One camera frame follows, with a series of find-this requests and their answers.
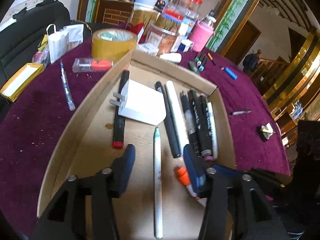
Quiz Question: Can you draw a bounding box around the black marker grey cap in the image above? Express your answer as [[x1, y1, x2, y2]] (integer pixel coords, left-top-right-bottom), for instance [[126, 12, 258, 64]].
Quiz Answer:
[[180, 91, 200, 156]]

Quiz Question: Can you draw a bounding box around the white USB charger block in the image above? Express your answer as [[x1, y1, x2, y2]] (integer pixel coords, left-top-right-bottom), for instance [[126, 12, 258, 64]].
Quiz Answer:
[[110, 79, 166, 126]]

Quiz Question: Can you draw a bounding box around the black marker purple cap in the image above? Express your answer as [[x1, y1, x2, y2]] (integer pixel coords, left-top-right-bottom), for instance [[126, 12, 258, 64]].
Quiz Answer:
[[188, 89, 213, 161]]

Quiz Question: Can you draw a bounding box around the black marker red cap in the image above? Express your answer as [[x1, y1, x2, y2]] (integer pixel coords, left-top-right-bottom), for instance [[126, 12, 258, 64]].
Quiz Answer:
[[111, 69, 130, 150]]

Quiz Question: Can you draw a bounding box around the small black binder clip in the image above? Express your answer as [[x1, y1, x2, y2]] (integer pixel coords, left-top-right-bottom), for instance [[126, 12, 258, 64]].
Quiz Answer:
[[257, 123, 275, 141]]

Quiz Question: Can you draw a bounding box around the black pen in box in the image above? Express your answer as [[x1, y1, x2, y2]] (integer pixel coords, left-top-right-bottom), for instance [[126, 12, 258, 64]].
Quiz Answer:
[[155, 81, 181, 158]]

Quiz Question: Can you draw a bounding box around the white cylinder pen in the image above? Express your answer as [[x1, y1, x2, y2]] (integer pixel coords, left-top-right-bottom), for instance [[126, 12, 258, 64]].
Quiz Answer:
[[165, 81, 189, 155]]

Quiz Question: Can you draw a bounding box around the silver black ballpoint pen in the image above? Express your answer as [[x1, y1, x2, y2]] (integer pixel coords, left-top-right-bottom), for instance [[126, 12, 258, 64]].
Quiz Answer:
[[230, 109, 252, 116]]

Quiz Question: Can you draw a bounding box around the purple velvet tablecloth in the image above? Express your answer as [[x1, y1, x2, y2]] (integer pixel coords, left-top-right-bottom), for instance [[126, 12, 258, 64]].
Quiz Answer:
[[0, 22, 291, 238]]

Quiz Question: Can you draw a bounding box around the cardboard box tray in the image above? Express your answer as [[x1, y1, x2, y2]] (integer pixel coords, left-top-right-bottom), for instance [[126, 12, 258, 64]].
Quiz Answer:
[[37, 50, 236, 239]]

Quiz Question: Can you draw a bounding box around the clear blue pen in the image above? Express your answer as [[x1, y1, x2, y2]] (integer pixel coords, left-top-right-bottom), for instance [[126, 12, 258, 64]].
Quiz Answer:
[[60, 60, 75, 111]]

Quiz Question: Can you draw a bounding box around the clear case orange tool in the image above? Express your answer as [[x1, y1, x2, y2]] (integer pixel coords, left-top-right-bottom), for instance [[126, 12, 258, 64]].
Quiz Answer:
[[72, 58, 113, 73]]

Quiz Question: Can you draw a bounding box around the yellow gold box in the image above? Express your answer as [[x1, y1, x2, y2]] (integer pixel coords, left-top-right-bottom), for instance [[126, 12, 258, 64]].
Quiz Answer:
[[1, 63, 44, 102]]

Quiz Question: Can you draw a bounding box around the green capped markers group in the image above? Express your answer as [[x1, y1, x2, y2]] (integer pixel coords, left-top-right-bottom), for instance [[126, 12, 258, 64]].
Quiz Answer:
[[188, 53, 208, 75]]

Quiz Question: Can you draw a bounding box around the small orange item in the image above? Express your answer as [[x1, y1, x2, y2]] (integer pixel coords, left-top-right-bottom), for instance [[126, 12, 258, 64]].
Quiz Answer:
[[207, 53, 216, 66]]

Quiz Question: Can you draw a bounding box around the yellow packing tape roll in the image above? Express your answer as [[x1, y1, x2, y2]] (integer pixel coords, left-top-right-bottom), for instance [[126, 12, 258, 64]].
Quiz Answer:
[[91, 28, 137, 62]]

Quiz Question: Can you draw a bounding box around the white paper bag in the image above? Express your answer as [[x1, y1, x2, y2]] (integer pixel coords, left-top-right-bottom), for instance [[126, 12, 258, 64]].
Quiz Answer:
[[46, 23, 84, 64]]

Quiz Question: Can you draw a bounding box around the pink knit-sleeve bottle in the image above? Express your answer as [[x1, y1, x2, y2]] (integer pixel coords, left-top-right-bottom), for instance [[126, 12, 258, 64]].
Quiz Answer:
[[188, 15, 216, 52]]

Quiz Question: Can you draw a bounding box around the tin can with label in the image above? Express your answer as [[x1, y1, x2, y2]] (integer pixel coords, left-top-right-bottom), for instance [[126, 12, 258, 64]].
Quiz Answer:
[[145, 21, 178, 56]]

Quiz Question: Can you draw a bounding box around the red-lid clear plastic jar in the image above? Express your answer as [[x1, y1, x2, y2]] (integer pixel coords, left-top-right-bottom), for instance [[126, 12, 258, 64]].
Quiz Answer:
[[178, 0, 202, 12]]

